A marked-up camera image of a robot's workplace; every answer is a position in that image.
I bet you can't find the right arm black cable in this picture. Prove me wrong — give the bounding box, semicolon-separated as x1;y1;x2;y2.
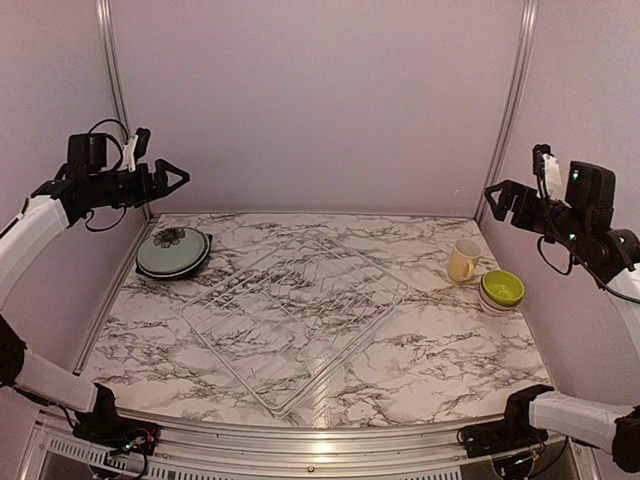
532;169;640;304

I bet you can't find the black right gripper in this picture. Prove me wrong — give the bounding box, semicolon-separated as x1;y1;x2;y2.
484;180;588;251

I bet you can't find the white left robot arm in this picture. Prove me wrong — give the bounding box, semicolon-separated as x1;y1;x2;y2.
1;128;190;445

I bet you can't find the red patterned white bowl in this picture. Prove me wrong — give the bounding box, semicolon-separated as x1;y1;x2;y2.
478;293;517;317

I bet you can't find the black square plate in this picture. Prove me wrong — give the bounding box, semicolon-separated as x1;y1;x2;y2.
134;233;215;282

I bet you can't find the aluminium corner post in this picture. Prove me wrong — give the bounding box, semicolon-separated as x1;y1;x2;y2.
474;0;540;224
94;0;154;221

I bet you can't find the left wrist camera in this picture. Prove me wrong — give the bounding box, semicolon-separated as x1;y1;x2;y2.
118;127;151;172

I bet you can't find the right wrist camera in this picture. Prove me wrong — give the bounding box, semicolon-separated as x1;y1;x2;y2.
532;144;563;200

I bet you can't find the right aluminium corner post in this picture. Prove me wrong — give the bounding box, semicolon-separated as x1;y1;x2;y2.
474;0;540;224

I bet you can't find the grey floral plate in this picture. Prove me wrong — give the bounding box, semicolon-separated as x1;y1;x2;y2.
137;227;209;274

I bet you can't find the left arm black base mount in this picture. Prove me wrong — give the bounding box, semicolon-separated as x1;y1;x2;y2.
72;384;159;456

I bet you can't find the black round plate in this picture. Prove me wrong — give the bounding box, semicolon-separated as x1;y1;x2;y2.
135;234;211;280

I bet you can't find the yellow ceramic mug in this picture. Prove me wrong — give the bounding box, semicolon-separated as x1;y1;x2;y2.
447;239;481;283

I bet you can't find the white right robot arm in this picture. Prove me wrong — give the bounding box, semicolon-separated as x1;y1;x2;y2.
484;158;639;473

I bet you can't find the white wire dish rack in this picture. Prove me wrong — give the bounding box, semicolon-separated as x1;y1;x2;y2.
180;229;409;418

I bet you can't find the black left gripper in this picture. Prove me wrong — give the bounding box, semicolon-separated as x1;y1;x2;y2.
89;158;189;208

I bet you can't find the left aluminium corner post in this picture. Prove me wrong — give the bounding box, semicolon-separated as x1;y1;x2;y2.
94;0;154;221

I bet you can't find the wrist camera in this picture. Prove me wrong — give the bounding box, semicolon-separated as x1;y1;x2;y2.
532;144;563;200
118;127;151;172

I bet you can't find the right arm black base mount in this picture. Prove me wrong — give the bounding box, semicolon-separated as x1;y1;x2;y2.
457;384;554;458

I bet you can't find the lime green bowl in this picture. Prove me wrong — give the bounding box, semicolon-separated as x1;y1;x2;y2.
481;270;525;307

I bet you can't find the aluminium front frame rail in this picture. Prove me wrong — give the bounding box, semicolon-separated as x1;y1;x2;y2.
14;409;603;479

